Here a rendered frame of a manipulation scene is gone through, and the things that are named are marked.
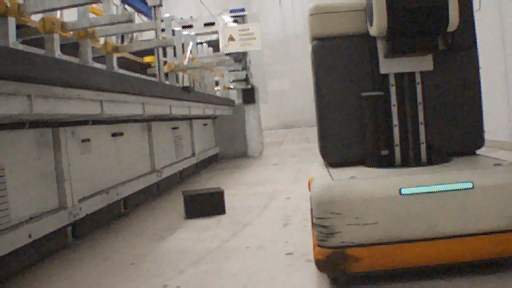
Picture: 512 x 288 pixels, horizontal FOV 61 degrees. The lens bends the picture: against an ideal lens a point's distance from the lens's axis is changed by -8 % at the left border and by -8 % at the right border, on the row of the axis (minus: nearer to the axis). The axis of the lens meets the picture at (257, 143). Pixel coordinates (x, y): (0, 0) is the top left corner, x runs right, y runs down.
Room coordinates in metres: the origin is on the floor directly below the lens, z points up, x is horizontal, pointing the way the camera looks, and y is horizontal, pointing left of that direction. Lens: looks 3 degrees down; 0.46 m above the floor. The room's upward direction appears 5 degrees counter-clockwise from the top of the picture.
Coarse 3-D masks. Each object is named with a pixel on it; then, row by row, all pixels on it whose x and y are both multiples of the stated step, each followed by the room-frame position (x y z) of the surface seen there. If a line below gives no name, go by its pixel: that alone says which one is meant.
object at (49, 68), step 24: (0, 48) 1.07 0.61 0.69; (0, 72) 1.07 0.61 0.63; (24, 72) 1.18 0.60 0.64; (48, 72) 1.31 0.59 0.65; (72, 72) 1.47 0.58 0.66; (96, 72) 1.66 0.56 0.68; (120, 72) 1.91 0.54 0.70; (168, 96) 2.65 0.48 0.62; (192, 96) 3.28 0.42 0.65; (216, 96) 4.31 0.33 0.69
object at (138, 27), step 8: (136, 24) 1.68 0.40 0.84; (144, 24) 1.67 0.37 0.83; (152, 24) 1.67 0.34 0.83; (72, 32) 1.70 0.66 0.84; (96, 32) 1.69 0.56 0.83; (104, 32) 1.69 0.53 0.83; (112, 32) 1.68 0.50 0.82; (120, 32) 1.68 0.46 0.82; (128, 32) 1.68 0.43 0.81; (136, 32) 1.69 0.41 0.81; (64, 40) 1.70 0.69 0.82; (72, 40) 1.70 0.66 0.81
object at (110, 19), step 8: (104, 16) 1.43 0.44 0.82; (112, 16) 1.43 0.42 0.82; (120, 16) 1.42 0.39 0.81; (128, 16) 1.42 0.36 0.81; (64, 24) 1.44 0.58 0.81; (72, 24) 1.44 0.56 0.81; (80, 24) 1.43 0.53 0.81; (88, 24) 1.43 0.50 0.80; (96, 24) 1.43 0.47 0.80; (104, 24) 1.43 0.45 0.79; (112, 24) 1.44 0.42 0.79; (16, 32) 1.45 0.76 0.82; (24, 32) 1.45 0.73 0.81; (32, 32) 1.45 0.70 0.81; (40, 32) 1.45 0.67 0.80; (16, 40) 1.48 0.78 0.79
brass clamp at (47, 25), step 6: (42, 18) 1.37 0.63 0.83; (48, 18) 1.37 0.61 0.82; (54, 18) 1.39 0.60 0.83; (42, 24) 1.37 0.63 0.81; (48, 24) 1.37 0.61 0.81; (54, 24) 1.38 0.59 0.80; (60, 24) 1.43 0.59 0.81; (42, 30) 1.37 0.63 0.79; (48, 30) 1.38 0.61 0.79; (54, 30) 1.39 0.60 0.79; (60, 30) 1.43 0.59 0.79; (60, 36) 1.47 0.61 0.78; (66, 36) 1.48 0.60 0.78
